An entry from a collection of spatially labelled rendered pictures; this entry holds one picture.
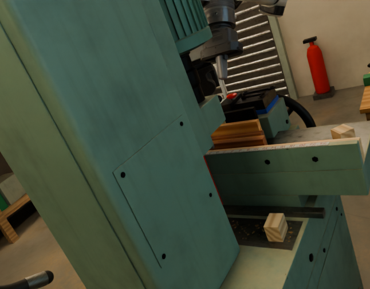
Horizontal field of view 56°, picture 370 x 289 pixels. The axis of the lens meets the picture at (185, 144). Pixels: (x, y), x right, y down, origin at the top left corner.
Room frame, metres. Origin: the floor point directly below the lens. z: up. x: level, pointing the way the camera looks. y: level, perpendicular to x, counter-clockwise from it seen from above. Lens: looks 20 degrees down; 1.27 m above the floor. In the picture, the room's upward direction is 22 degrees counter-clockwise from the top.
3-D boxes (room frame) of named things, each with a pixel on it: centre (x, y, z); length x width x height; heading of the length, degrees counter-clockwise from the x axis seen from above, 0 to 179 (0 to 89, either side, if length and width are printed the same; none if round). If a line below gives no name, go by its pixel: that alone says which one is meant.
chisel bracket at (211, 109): (0.78, -0.05, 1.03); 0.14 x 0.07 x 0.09; 139
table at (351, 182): (0.85, -0.16, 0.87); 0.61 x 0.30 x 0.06; 49
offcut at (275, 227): (0.59, -0.11, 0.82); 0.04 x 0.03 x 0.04; 143
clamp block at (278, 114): (0.91, -0.21, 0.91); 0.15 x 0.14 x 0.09; 49
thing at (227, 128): (0.85, -0.10, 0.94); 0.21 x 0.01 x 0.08; 49
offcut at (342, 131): (0.64, -0.31, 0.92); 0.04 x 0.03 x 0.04; 2
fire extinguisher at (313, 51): (3.28, -1.51, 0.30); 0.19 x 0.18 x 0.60; 142
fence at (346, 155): (0.74, -0.06, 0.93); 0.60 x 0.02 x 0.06; 49
